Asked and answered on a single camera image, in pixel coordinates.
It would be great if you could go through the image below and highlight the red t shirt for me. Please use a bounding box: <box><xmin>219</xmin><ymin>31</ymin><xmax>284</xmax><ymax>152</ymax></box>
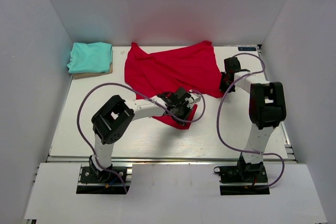
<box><xmin>123</xmin><ymin>40</ymin><xmax>224</xmax><ymax>131</ymax></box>

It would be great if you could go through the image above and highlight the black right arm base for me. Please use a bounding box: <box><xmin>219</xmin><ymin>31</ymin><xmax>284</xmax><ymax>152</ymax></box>
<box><xmin>213</xmin><ymin>156</ymin><xmax>270</xmax><ymax>196</ymax></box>

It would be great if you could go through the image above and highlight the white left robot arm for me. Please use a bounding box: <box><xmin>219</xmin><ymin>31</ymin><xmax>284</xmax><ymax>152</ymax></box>
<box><xmin>91</xmin><ymin>88</ymin><xmax>202</xmax><ymax>182</ymax></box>

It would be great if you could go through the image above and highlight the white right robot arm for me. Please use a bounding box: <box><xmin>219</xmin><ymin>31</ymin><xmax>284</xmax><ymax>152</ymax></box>
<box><xmin>219</xmin><ymin>56</ymin><xmax>287</xmax><ymax>182</ymax></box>

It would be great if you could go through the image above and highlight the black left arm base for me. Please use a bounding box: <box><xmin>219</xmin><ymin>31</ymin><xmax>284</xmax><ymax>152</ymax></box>
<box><xmin>76</xmin><ymin>156</ymin><xmax>130</xmax><ymax>195</ymax></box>

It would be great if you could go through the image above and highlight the blue table label sticker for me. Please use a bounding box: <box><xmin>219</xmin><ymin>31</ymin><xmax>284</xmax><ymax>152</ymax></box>
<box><xmin>238</xmin><ymin>47</ymin><xmax>257</xmax><ymax>51</ymax></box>

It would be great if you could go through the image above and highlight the folded teal t shirt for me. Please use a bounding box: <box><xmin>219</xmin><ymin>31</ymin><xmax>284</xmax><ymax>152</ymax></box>
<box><xmin>67</xmin><ymin>42</ymin><xmax>112</xmax><ymax>74</ymax></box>

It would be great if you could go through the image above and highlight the folded beige t shirt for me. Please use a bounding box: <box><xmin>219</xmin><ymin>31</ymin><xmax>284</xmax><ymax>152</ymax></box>
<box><xmin>72</xmin><ymin>63</ymin><xmax>113</xmax><ymax>79</ymax></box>

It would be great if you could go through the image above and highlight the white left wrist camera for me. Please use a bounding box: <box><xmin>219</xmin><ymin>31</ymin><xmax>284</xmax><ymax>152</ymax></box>
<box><xmin>186</xmin><ymin>90</ymin><xmax>203</xmax><ymax>108</ymax></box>

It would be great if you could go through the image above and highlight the aluminium front table rail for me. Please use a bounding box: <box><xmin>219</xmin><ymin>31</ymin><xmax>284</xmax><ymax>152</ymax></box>
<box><xmin>46</xmin><ymin>155</ymin><xmax>299</xmax><ymax>165</ymax></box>

